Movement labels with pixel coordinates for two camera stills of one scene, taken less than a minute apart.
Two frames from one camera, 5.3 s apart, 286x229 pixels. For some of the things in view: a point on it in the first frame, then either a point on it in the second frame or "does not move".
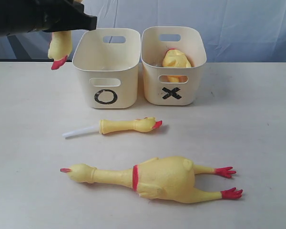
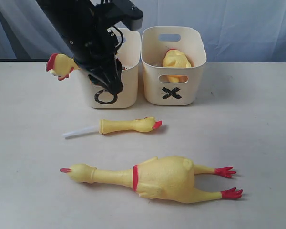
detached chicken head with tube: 140,125 does not move
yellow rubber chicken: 60,48 -> 60,66
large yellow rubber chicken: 170,179 does not move
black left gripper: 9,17 -> 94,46
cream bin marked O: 108,59 does not move
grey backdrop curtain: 234,30 does not move
